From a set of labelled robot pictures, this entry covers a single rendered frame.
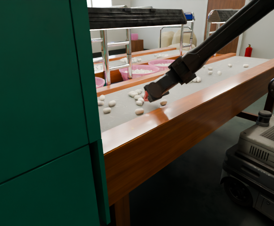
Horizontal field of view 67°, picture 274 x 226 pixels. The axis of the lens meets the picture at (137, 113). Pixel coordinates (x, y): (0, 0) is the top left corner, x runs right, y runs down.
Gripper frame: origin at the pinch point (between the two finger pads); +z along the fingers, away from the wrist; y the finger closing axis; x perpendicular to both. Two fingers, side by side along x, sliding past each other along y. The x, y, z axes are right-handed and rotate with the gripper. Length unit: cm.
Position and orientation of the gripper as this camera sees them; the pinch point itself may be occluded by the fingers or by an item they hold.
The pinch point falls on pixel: (145, 99)
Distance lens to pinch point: 88.2
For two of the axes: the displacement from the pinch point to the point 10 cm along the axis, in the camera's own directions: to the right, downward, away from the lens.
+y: -7.3, 3.1, -6.1
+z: -5.0, 3.6, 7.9
